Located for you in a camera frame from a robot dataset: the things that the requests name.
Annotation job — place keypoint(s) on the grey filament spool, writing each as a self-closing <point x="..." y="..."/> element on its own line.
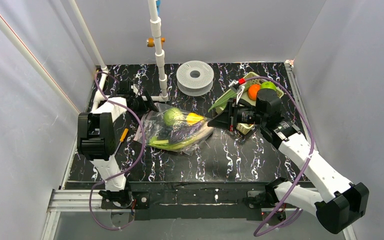
<point x="195" y="78"/>

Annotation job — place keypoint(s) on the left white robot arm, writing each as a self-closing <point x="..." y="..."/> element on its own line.
<point x="96" y="139"/>

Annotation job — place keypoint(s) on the dark toy grape bunch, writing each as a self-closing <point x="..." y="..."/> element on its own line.
<point x="164" y="134"/>

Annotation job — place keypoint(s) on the yellow toy lemon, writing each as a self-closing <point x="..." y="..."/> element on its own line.
<point x="193" y="118"/>

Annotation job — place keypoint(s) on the green perforated plastic basket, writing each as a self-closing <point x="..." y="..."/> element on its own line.
<point x="244" y="128"/>

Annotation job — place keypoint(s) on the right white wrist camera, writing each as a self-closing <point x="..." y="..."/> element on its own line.
<point x="238" y="86"/>

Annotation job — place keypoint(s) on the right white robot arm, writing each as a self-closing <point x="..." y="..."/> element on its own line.
<point x="337" y="202"/>

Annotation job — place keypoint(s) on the toy celery stalk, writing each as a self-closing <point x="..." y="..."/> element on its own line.
<point x="163" y="142"/>

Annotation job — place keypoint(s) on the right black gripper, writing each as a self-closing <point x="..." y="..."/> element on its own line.
<point x="230" y="117"/>

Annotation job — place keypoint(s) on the green toy okra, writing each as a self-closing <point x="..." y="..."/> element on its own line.
<point x="229" y="94"/>

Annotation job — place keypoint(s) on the orange pipe clamp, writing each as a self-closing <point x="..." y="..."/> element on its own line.
<point x="150" y="42"/>

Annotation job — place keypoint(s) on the clear pink zip top bag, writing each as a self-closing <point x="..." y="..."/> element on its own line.
<point x="152" y="123"/>

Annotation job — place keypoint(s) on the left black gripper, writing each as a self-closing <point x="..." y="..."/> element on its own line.
<point x="137" y="101"/>

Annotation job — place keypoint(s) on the green toy cabbage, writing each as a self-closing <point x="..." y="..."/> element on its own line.
<point x="172" y="115"/>

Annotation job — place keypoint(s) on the green toy apple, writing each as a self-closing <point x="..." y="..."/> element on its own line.
<point x="268" y="85"/>

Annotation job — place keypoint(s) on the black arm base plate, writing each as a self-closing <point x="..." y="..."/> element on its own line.
<point x="199" y="200"/>

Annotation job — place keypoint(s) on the orange toy tangerine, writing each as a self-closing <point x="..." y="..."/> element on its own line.
<point x="253" y="91"/>

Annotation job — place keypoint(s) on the purple toy eggplant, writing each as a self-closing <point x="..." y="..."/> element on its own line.
<point x="181" y="133"/>

